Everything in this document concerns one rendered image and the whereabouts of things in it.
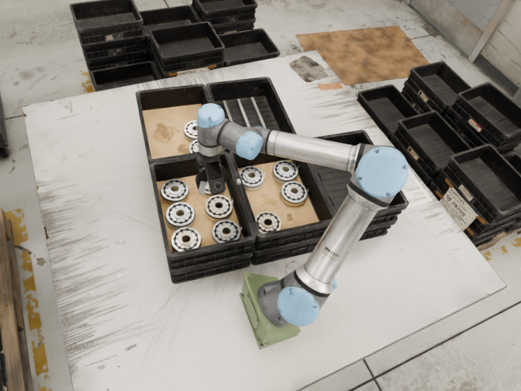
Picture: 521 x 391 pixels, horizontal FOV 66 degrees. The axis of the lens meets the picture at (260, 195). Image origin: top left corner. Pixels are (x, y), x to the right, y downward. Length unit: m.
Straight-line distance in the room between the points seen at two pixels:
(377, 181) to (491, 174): 1.65
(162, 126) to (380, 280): 1.09
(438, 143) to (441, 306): 1.30
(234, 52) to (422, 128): 1.37
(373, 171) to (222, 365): 0.81
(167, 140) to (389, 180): 1.03
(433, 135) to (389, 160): 1.81
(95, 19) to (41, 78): 0.69
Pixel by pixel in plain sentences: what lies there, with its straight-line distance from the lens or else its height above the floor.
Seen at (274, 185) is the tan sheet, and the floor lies 0.83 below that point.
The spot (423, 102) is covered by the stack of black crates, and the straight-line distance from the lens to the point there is 3.02.
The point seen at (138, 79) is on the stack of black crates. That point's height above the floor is 0.27.
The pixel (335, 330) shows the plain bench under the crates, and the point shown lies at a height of 0.70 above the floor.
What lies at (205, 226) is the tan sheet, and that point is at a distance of 1.48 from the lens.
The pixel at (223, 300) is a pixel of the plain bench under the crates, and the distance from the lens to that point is 1.50.
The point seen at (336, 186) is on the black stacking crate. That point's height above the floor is 0.83.
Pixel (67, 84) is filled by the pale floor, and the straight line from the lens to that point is 3.41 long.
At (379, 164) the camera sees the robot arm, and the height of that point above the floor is 1.41.
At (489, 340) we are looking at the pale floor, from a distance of 2.65.
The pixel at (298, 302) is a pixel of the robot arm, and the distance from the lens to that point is 1.11.
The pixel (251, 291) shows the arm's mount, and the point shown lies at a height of 0.89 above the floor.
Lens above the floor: 2.10
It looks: 54 degrees down
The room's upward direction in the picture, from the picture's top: 11 degrees clockwise
